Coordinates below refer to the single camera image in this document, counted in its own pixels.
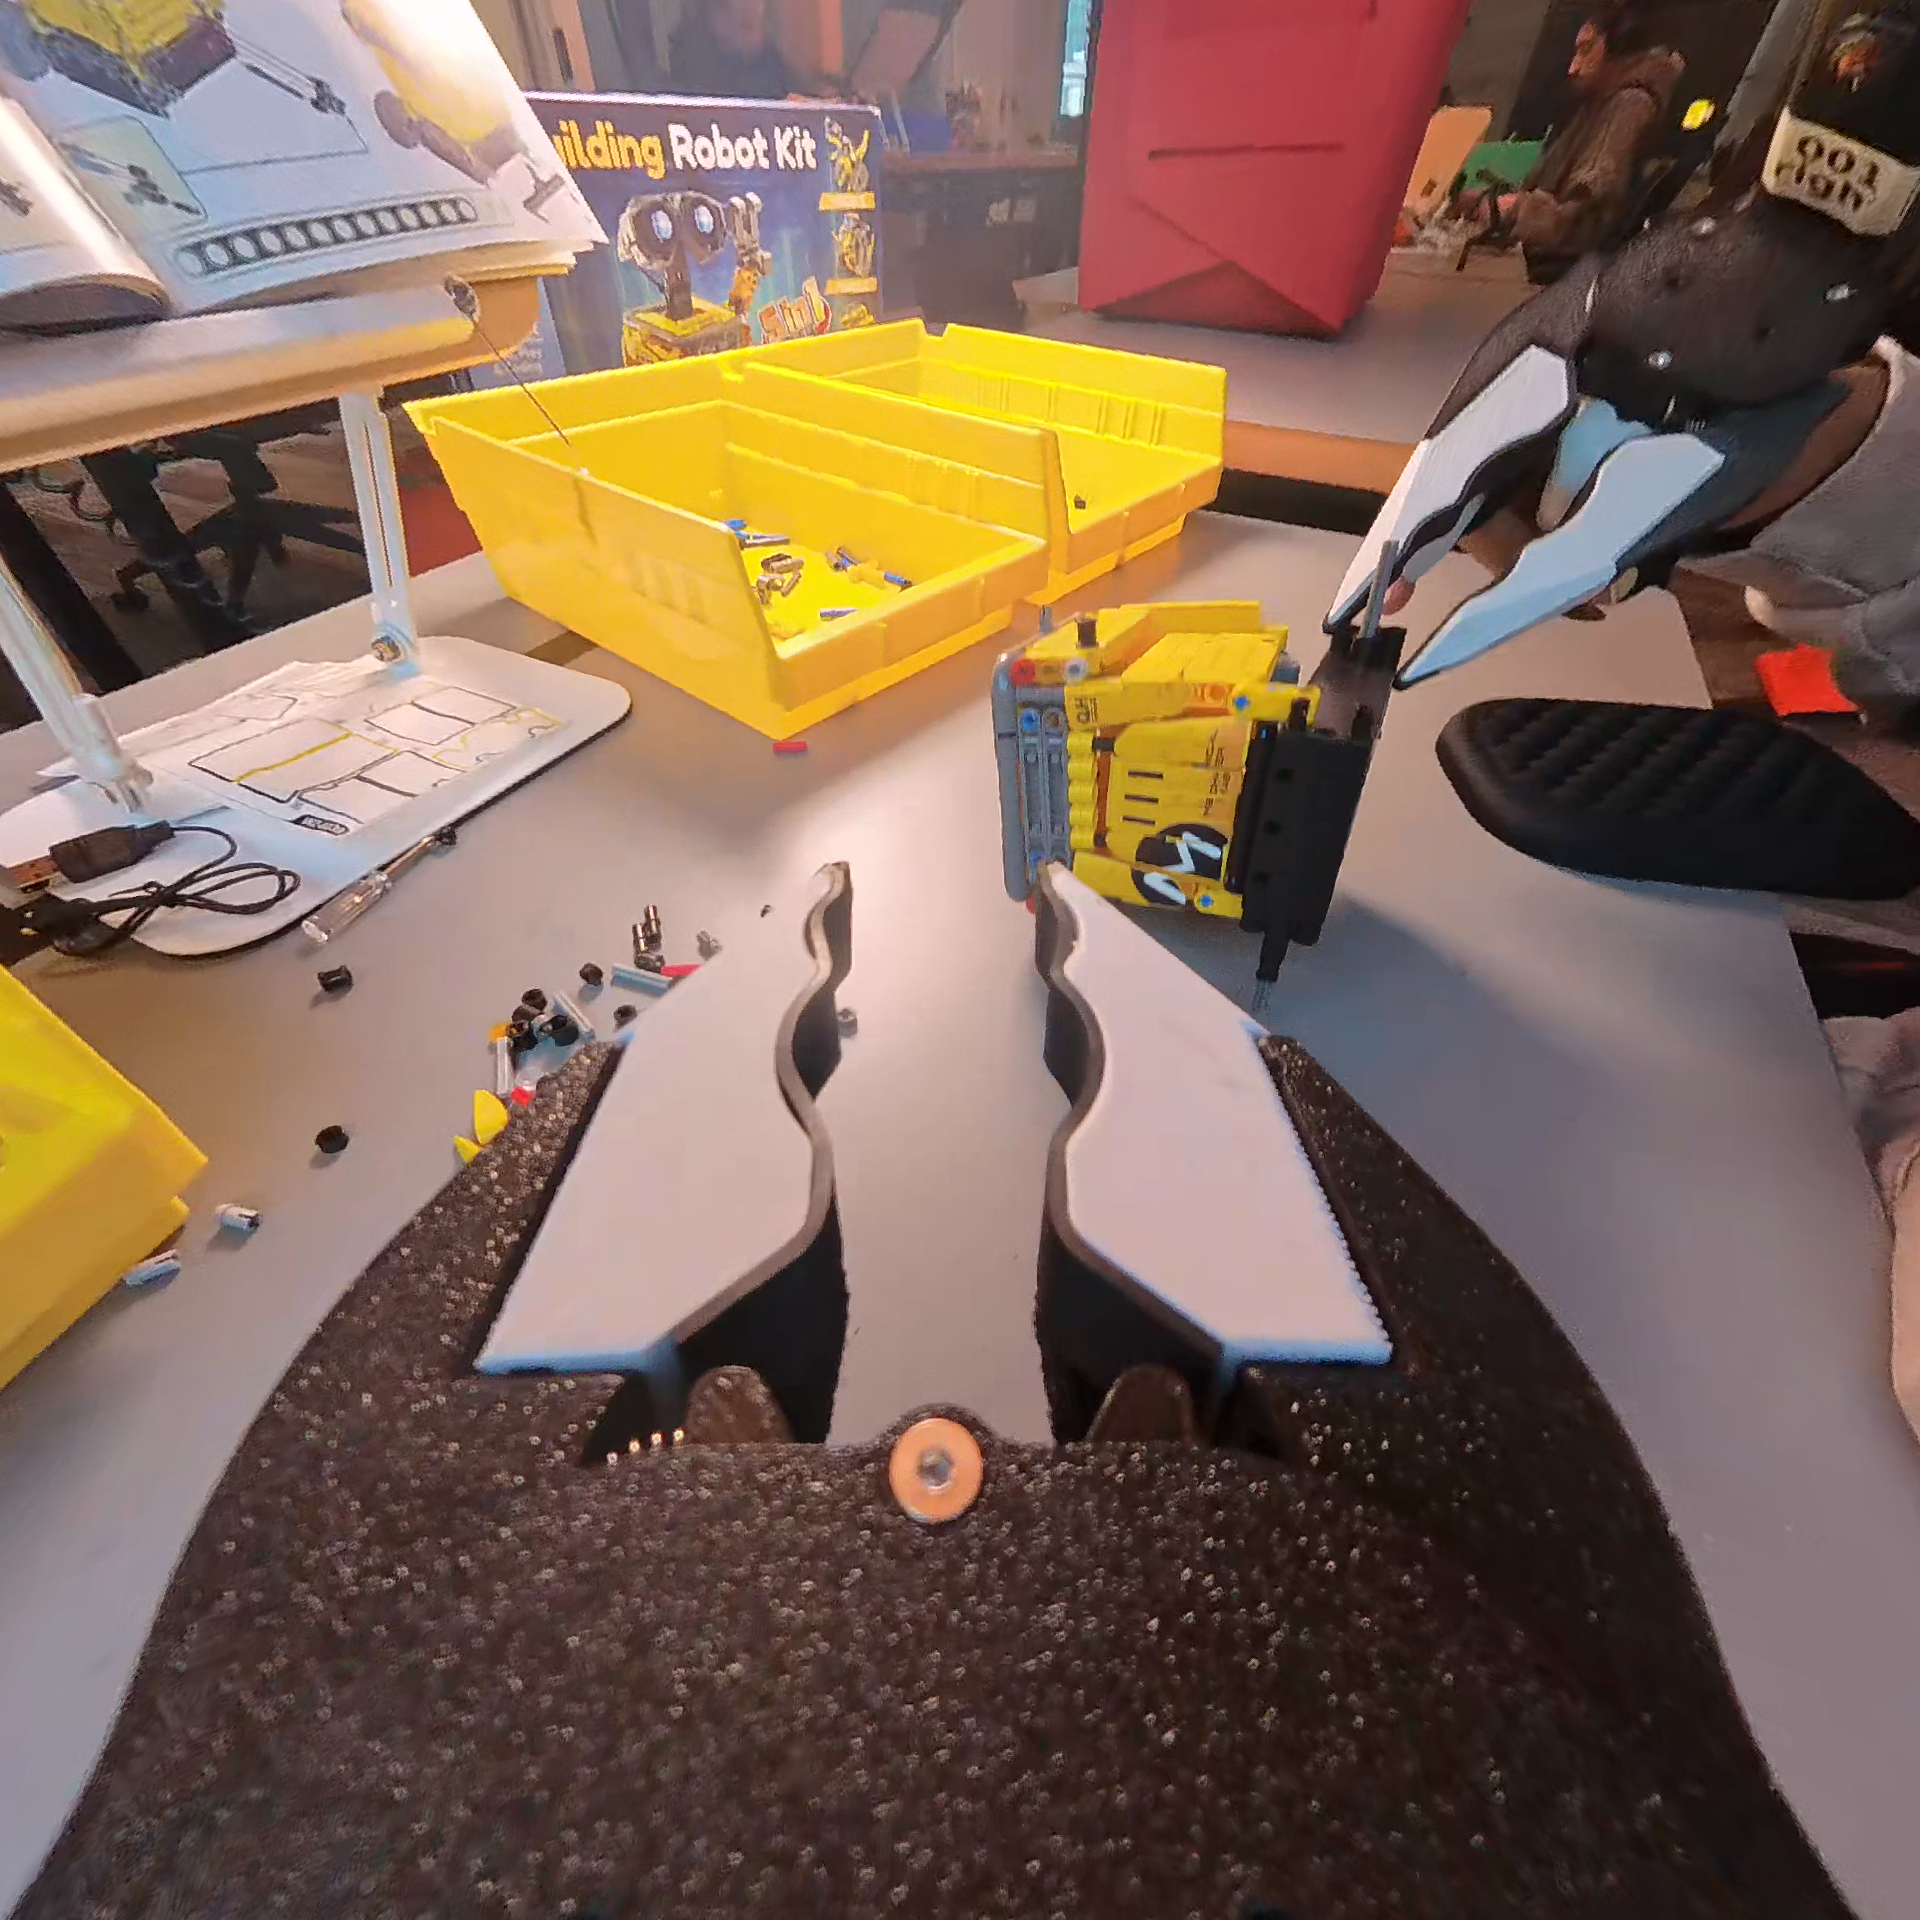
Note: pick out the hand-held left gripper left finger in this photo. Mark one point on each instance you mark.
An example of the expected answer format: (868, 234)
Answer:
(662, 1200)

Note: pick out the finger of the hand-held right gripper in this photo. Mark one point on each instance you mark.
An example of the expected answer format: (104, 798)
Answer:
(1463, 450)
(1629, 494)

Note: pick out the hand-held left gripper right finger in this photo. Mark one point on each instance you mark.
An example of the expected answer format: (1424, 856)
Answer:
(1201, 1184)

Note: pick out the grey axle rod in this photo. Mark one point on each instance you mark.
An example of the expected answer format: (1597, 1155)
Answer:
(1373, 615)

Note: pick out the pile of small block pieces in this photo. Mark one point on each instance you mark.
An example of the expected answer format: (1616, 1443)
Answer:
(558, 1026)

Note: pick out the yellow block toy model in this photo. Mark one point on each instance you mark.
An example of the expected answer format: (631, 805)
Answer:
(1156, 750)

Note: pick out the person's right forearm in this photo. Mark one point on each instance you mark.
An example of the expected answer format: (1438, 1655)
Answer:
(1862, 599)

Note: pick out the grey desk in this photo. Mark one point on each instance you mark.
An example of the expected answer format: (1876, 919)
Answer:
(1501, 1126)

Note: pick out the orange traffic cone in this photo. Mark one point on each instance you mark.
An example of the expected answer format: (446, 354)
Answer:
(1808, 681)

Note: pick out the black chair armrest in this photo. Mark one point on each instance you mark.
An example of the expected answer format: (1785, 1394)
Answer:
(1652, 795)

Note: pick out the yellow plastic parts bin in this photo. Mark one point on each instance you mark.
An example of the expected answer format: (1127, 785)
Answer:
(630, 569)
(1141, 494)
(76, 1200)

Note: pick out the red folded bag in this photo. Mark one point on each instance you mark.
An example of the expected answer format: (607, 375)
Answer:
(1277, 150)

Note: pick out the clear screwdriver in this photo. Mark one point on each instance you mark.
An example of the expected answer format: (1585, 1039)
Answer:
(353, 913)

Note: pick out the heap of blue grey pins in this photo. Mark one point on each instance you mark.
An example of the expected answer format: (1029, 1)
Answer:
(781, 569)

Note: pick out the blue toy kit box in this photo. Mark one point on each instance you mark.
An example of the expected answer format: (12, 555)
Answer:
(704, 225)

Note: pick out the white book stand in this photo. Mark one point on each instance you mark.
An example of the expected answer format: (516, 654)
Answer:
(224, 383)

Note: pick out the open instruction booklet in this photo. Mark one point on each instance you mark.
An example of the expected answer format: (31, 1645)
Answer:
(301, 150)

